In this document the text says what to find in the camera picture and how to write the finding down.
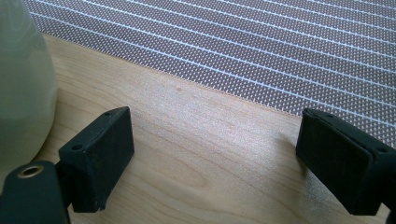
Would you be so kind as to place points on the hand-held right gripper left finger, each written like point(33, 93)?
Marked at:
point(96, 161)

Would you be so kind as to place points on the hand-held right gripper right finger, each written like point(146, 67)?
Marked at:
point(339, 161)

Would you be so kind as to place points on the large pale green bowl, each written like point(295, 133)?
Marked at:
point(21, 93)

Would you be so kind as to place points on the striped woven placemat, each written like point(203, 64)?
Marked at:
point(218, 46)

